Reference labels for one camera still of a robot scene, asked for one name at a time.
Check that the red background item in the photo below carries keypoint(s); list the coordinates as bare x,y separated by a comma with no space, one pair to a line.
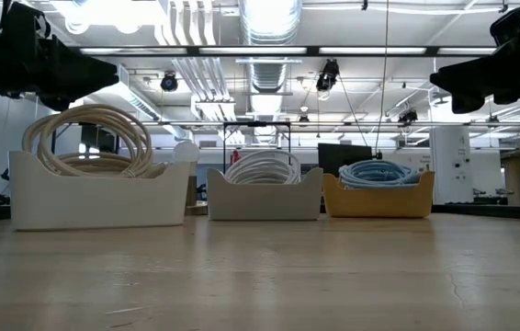
235,157

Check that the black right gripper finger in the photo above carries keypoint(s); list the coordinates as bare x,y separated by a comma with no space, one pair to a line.
466,78
467,103

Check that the yellow plastic bin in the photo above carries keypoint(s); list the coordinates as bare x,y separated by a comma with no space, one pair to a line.
379,202

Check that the white background cabinet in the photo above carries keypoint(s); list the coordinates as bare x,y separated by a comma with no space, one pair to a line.
450,165

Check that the grey plastic bin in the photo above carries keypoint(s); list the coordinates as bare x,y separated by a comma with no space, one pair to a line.
264,202

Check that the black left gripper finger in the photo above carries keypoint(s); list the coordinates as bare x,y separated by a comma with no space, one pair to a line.
58,102
85,73

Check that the black background monitor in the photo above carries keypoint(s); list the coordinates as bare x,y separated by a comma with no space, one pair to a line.
345,158

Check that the black background rig frame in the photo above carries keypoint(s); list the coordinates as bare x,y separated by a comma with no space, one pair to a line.
257,123

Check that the white plastic bin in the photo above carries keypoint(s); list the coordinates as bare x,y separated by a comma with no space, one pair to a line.
99,202

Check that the black ceiling camera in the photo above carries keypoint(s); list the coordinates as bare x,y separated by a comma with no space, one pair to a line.
328,76
169,83

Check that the brass desk lamp white bulb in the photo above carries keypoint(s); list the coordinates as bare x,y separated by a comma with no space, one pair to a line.
186,154

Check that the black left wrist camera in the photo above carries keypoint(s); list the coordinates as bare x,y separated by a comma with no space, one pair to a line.
23,20

